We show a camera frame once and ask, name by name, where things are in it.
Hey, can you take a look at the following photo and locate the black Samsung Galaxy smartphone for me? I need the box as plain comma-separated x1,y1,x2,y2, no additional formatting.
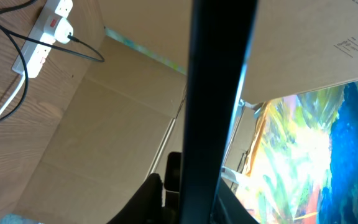
178,0,258,223

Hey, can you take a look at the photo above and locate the white USB wall charger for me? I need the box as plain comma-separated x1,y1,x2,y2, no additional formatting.
43,14,74,44

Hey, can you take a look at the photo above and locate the white power strip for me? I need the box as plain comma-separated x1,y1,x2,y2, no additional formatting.
21,0,73,78

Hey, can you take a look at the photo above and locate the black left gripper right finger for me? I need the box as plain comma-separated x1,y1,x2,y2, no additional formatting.
211,179,258,224

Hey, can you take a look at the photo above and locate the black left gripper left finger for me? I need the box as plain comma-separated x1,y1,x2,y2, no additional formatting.
108,173,163,224

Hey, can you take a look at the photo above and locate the white power strip cord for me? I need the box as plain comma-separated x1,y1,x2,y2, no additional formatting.
0,73,27,146

